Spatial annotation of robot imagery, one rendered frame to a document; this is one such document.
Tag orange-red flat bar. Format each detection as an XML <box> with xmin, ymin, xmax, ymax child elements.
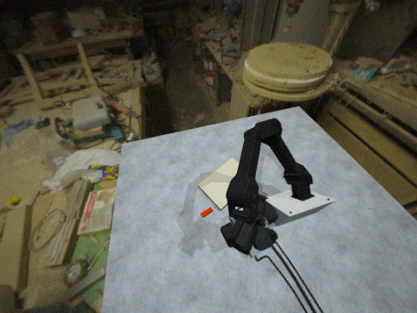
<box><xmin>201</xmin><ymin>208</ymin><xmax>213</xmax><ymax>218</ymax></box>

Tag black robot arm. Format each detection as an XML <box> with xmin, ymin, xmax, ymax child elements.
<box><xmin>226</xmin><ymin>118</ymin><xmax>315</xmax><ymax>255</ymax></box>

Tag beige flat tray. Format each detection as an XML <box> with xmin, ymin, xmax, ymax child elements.
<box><xmin>198</xmin><ymin>158</ymin><xmax>239</xmax><ymax>211</ymax></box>

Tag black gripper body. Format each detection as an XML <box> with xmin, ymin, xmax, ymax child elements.
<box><xmin>221</xmin><ymin>203</ymin><xmax>279</xmax><ymax>248</ymax></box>

